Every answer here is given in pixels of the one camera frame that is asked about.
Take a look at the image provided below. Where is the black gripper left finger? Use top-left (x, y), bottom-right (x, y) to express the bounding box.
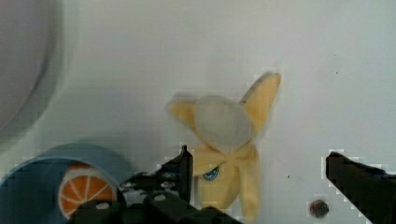
top-left (120, 145), bottom-right (193, 204)

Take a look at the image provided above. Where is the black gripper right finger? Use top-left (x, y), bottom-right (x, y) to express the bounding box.
top-left (326, 152), bottom-right (396, 224)

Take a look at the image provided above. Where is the yellow plush peeled banana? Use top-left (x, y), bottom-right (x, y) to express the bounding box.
top-left (169, 73), bottom-right (281, 222)

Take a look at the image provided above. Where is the orange slice toy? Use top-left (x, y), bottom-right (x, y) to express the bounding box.
top-left (58, 162), bottom-right (117, 219)

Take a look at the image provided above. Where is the blue bowl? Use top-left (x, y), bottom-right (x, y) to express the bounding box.
top-left (0, 143), bottom-right (132, 224)

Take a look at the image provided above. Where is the grey round plate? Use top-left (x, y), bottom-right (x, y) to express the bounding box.
top-left (1, 0), bottom-right (63, 142)

